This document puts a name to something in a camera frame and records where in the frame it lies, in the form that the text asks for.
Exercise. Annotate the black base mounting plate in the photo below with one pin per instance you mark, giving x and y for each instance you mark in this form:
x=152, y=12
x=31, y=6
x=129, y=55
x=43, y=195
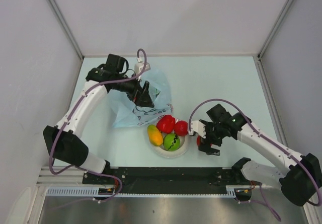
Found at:
x=184, y=180

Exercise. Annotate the aluminium frame rail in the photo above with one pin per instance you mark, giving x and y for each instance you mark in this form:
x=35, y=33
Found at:
x=270, y=102

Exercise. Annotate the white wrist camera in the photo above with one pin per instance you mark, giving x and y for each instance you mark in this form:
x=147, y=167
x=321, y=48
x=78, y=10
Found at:
x=197, y=127
x=141, y=67

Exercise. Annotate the green fake watermelon ball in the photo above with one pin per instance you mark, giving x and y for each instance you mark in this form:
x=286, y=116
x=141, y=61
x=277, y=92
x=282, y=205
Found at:
x=171, y=142

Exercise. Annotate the red fake bell pepper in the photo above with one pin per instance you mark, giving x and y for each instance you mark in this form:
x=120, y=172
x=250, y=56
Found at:
x=166, y=124

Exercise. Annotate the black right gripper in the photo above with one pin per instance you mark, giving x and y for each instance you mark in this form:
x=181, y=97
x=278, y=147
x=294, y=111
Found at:
x=206, y=147

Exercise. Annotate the light blue plastic bag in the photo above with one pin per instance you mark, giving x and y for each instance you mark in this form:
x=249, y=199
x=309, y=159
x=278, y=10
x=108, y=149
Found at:
x=129, y=115

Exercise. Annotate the yellow green fake mango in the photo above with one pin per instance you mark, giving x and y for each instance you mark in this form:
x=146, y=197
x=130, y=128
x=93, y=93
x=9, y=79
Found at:
x=154, y=135

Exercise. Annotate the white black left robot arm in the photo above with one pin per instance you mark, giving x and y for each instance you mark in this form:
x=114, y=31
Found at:
x=63, y=141

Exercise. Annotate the red fake tomato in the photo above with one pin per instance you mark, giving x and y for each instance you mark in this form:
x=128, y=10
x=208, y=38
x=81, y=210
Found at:
x=198, y=140

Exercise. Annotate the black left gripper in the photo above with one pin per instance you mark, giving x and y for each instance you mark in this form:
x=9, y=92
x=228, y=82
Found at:
x=143, y=99

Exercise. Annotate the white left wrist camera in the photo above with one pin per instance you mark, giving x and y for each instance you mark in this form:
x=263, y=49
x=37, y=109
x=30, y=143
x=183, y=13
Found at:
x=141, y=67

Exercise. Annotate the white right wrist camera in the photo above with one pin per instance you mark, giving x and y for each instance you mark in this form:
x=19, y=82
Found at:
x=197, y=127

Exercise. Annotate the white paper plate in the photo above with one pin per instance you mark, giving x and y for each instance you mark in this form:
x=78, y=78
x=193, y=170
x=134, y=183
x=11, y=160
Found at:
x=167, y=154

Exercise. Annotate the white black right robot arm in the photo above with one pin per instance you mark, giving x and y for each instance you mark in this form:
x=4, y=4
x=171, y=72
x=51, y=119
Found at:
x=298, y=176

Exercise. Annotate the red fake apple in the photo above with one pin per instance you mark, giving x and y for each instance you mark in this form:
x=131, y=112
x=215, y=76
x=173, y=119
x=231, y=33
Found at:
x=181, y=128

